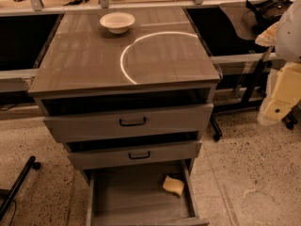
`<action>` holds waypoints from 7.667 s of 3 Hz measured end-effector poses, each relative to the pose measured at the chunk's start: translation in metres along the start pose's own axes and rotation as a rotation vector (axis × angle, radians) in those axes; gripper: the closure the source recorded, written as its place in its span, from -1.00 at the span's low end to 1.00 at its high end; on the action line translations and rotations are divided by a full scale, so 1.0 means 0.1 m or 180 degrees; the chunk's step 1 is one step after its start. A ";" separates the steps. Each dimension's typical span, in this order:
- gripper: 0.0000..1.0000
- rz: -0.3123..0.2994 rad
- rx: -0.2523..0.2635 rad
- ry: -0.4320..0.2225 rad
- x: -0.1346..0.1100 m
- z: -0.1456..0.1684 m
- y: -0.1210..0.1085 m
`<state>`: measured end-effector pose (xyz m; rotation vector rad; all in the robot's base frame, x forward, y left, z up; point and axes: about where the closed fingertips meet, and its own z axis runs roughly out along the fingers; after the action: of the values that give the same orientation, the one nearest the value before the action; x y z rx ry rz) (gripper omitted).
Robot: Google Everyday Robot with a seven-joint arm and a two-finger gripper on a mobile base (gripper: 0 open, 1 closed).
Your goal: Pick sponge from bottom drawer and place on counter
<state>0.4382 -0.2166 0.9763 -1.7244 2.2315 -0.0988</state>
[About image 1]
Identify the middle grey drawer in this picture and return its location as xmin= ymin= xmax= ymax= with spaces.
xmin=68 ymin=140 xmax=201 ymax=170

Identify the yellow sponge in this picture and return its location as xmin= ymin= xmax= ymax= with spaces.
xmin=163 ymin=176 xmax=184 ymax=196

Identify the black middle drawer handle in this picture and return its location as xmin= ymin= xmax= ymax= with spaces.
xmin=128 ymin=151 xmax=151 ymax=160

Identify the black stand leg left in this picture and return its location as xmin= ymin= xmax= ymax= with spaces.
xmin=0 ymin=156 xmax=40 ymax=220

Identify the grey drawer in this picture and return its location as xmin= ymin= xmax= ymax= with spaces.
xmin=87 ymin=160 xmax=210 ymax=226
xmin=44 ymin=104 xmax=213 ymax=143
xmin=68 ymin=140 xmax=201 ymax=170

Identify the grey drawer cabinet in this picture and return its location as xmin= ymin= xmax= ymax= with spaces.
xmin=27 ymin=5 xmax=222 ymax=226

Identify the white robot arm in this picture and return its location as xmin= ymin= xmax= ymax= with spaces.
xmin=255 ymin=0 xmax=301 ymax=126

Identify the bottom grey drawer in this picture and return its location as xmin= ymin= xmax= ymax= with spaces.
xmin=87 ymin=160 xmax=210 ymax=226

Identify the black top drawer handle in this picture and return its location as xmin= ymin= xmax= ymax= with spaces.
xmin=119 ymin=117 xmax=147 ymax=127

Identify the rolling side table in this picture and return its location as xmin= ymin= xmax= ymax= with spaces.
xmin=209 ymin=1 xmax=299 ymax=142

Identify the black drawer handle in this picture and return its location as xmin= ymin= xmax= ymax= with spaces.
xmin=119 ymin=117 xmax=147 ymax=127
xmin=128 ymin=151 xmax=151 ymax=160

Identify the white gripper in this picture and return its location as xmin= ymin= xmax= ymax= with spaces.
xmin=255 ymin=23 xmax=301 ymax=126

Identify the top grey drawer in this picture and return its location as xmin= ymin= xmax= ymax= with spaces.
xmin=44 ymin=104 xmax=213 ymax=143

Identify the white bowl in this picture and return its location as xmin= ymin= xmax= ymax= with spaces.
xmin=100 ymin=12 xmax=135 ymax=34

